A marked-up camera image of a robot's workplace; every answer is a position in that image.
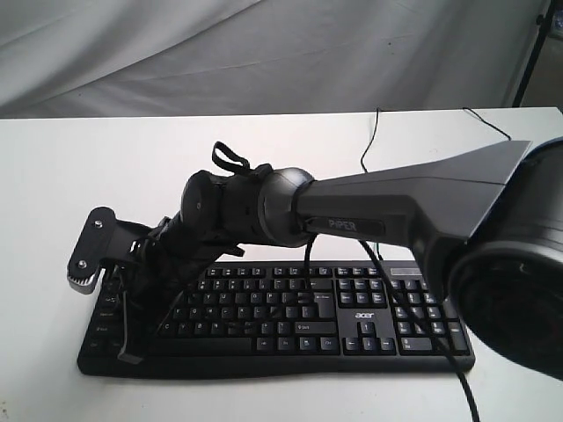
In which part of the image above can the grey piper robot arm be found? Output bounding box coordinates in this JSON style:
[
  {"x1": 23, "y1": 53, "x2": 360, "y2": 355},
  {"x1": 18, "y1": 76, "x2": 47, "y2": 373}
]
[{"x1": 104, "y1": 141, "x2": 562, "y2": 379}]

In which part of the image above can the black acer keyboard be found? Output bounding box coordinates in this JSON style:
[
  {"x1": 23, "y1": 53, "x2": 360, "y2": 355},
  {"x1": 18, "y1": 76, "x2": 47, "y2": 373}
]
[{"x1": 77, "y1": 261, "x2": 475, "y2": 380}]

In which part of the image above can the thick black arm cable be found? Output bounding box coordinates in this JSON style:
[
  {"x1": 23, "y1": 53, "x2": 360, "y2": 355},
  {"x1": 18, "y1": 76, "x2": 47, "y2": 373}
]
[{"x1": 153, "y1": 232, "x2": 483, "y2": 422}]

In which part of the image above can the black tripod stand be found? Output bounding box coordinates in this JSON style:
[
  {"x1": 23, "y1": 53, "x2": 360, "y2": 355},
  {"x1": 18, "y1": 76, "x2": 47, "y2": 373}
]
[{"x1": 511, "y1": 0, "x2": 557, "y2": 108}]

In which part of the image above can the thin black cable on right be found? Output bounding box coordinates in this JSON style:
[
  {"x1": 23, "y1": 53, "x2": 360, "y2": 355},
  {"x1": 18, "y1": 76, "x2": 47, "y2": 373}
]
[{"x1": 461, "y1": 107, "x2": 514, "y2": 142}]

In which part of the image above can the white backdrop cloth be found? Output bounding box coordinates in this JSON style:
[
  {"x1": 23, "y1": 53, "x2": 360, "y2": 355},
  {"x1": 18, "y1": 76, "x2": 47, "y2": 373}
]
[{"x1": 1, "y1": 1, "x2": 549, "y2": 118}]

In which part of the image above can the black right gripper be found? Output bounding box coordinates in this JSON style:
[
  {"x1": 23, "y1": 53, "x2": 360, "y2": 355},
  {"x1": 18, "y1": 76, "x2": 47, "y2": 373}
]
[{"x1": 103, "y1": 219, "x2": 211, "y2": 363}]

